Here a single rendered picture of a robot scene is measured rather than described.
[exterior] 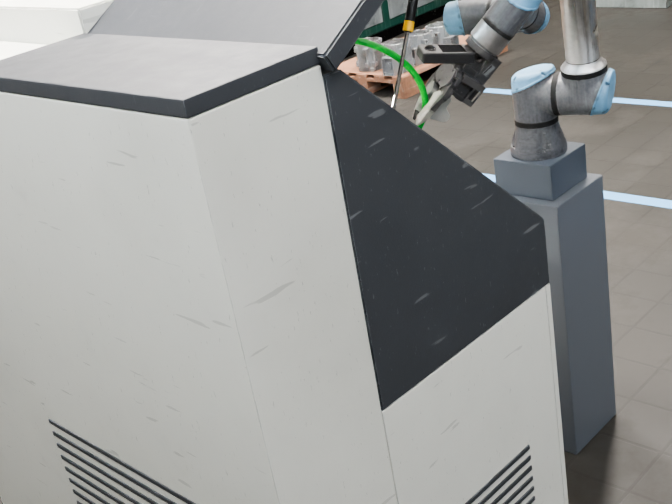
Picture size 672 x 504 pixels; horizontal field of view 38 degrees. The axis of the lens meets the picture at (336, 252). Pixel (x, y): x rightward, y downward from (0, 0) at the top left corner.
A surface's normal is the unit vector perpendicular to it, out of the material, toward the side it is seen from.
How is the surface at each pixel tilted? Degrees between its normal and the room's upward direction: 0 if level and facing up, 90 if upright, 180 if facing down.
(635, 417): 0
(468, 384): 90
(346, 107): 90
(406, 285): 90
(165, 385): 90
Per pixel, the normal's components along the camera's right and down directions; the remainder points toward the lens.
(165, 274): -0.69, 0.40
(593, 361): 0.73, 0.17
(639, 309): -0.17, -0.90
